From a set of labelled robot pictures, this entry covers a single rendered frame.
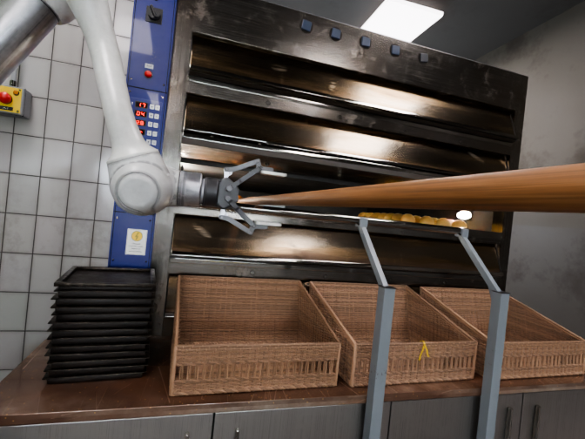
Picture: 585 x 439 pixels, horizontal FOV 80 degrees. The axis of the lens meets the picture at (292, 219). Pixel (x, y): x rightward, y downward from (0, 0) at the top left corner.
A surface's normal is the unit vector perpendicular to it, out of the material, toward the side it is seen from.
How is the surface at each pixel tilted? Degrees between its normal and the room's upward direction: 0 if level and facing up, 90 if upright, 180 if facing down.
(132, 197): 104
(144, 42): 90
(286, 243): 70
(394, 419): 90
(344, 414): 90
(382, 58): 90
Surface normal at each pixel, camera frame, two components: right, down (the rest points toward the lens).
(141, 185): 0.29, 0.29
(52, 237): 0.29, 0.04
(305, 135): 0.31, -0.30
